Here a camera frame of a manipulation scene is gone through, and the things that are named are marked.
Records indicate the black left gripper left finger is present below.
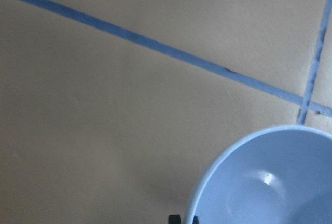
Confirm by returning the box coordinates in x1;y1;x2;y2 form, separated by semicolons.
168;215;181;224

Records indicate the blue bowl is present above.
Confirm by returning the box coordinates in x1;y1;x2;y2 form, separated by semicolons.
184;125;331;223

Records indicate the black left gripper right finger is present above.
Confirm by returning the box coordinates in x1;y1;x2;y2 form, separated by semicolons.
192;216;199;224

